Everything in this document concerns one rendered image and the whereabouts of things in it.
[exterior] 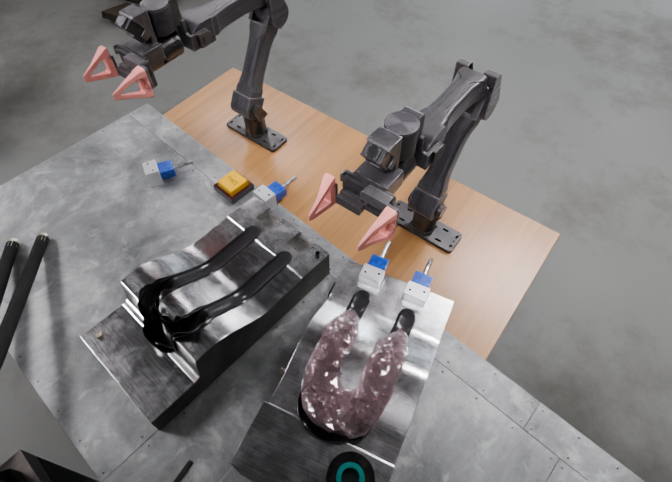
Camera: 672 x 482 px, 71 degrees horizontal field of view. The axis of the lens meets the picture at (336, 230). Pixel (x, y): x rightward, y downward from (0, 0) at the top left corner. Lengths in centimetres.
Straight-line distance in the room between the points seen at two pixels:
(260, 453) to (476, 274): 65
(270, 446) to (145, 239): 66
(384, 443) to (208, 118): 110
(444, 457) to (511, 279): 46
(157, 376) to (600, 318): 178
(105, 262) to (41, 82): 233
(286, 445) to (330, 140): 90
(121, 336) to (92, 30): 300
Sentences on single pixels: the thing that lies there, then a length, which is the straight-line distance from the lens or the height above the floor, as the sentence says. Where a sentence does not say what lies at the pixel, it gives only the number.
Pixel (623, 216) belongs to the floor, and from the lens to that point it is 268.
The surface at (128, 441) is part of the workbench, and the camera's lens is 111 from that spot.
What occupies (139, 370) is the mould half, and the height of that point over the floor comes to 86.
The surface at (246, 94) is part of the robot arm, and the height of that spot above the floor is 96.
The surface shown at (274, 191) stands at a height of 84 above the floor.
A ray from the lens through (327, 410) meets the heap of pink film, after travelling 94.
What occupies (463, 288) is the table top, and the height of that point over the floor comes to 80.
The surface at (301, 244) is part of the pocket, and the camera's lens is 115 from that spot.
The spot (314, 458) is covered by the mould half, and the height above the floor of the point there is 91.
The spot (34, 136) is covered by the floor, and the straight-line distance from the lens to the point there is 315.
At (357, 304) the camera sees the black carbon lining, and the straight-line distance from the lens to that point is 108.
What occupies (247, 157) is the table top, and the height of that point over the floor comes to 80.
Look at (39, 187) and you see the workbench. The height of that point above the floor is 80.
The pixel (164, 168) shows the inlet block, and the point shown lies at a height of 84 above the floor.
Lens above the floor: 181
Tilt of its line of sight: 54 degrees down
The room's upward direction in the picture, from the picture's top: straight up
